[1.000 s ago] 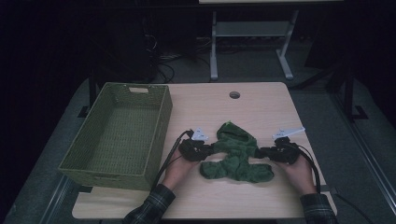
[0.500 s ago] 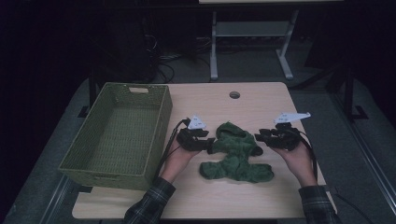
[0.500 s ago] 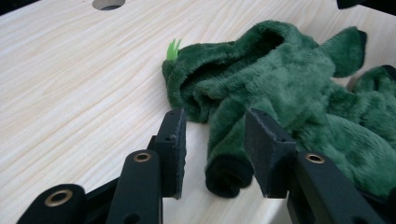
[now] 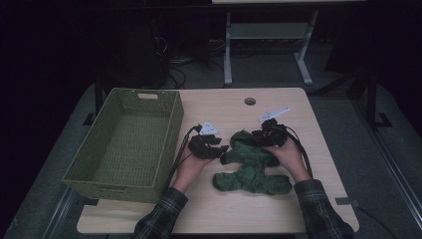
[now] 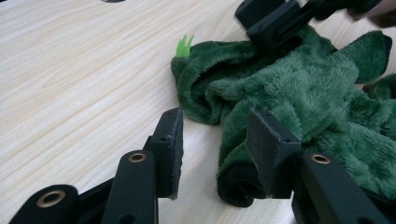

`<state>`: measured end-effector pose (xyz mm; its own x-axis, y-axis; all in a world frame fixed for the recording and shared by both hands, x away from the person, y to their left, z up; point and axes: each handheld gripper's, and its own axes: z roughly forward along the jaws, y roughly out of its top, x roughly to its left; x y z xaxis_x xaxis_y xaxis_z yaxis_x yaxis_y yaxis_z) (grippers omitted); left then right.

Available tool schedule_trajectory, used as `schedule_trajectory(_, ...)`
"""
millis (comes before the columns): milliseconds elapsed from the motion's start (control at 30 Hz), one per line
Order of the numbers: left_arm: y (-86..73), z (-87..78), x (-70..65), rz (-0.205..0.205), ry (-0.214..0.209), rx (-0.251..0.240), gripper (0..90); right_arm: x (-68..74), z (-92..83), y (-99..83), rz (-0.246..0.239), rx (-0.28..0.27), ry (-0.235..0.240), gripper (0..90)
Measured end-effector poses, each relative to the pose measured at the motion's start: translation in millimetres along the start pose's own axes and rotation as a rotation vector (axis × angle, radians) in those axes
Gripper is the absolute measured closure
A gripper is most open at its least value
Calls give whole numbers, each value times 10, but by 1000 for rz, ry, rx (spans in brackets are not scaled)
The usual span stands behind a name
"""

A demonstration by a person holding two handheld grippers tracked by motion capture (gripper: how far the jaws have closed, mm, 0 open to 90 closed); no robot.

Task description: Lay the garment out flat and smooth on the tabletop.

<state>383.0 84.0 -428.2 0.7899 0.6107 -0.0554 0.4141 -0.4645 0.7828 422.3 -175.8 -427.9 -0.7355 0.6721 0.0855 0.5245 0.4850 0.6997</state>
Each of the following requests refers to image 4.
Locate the grey metal rail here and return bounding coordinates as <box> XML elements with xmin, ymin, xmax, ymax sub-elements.
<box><xmin>41</xmin><ymin>187</ymin><xmax>79</xmax><ymax>239</ymax></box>
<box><xmin>351</xmin><ymin>99</ymin><xmax>422</xmax><ymax>230</ymax></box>

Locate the bundle of floor cables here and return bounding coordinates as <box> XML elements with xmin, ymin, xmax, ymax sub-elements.
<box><xmin>162</xmin><ymin>56</ymin><xmax>227</xmax><ymax>89</ymax></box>

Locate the dark box-shaped equipment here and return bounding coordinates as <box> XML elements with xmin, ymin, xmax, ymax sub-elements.
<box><xmin>99</xmin><ymin>13</ymin><xmax>168</xmax><ymax>89</ymax></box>

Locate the green woven basket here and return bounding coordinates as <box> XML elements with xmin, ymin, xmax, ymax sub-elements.
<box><xmin>62</xmin><ymin>87</ymin><xmax>185</xmax><ymax>204</ymax></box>

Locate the black metal stand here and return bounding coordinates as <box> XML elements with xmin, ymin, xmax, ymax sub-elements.
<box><xmin>83</xmin><ymin>74</ymin><xmax>105</xmax><ymax>126</ymax></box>
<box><xmin>364</xmin><ymin>63</ymin><xmax>393</xmax><ymax>130</ymax></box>

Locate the person's right hand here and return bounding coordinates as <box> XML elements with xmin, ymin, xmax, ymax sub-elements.
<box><xmin>265</xmin><ymin>137</ymin><xmax>313</xmax><ymax>183</ymax></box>

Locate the grey metal desk frame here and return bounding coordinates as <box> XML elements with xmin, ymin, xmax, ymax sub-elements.
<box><xmin>212</xmin><ymin>0</ymin><xmax>366</xmax><ymax>87</ymax></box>

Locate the green plush garment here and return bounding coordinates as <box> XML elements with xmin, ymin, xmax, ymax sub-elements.
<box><xmin>212</xmin><ymin>129</ymin><xmax>293</xmax><ymax>196</ymax></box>

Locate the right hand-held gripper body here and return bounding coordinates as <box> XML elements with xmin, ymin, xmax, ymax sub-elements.
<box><xmin>258</xmin><ymin>107</ymin><xmax>292</xmax><ymax>147</ymax></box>

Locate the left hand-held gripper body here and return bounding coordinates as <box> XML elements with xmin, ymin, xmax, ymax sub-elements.
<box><xmin>188</xmin><ymin>120</ymin><xmax>220</xmax><ymax>159</ymax></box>

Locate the person's left hand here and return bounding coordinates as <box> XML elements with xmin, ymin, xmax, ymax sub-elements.
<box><xmin>172</xmin><ymin>147</ymin><xmax>215</xmax><ymax>193</ymax></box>

